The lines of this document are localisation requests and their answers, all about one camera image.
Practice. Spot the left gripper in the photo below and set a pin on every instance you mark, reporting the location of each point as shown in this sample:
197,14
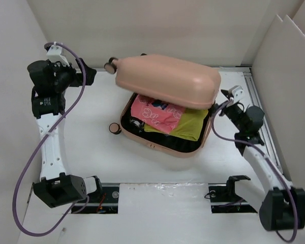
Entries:
78,77

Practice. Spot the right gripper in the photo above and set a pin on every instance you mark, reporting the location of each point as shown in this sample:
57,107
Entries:
224,109

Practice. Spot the lime green cloth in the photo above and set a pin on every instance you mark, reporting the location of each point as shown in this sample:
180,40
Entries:
189,127

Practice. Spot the pink suitcase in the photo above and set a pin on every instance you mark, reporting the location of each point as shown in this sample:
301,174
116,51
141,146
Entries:
169,79

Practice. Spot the pink tissue pack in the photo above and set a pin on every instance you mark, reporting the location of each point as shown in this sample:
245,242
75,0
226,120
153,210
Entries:
159,114

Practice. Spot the black white patterned garment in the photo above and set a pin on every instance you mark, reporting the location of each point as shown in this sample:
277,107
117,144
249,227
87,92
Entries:
137,123

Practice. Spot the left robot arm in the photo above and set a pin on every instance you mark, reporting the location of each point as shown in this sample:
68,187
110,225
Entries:
57,185

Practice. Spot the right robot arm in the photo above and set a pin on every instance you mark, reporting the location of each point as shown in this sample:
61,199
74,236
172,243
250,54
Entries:
282,206

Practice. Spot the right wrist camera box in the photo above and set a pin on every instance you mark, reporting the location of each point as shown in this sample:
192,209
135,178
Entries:
236,93

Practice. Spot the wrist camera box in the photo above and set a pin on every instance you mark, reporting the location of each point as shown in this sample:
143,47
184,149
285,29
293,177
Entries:
55,53
236,93

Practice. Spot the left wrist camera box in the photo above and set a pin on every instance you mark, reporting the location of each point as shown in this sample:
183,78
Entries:
55,53

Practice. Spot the aluminium rail frame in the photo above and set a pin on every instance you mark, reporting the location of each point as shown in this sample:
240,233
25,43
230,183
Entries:
265,131

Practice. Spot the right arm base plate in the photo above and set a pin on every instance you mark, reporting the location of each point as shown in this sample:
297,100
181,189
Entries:
222,202

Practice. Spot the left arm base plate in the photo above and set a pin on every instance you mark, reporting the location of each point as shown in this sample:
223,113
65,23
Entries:
105,203

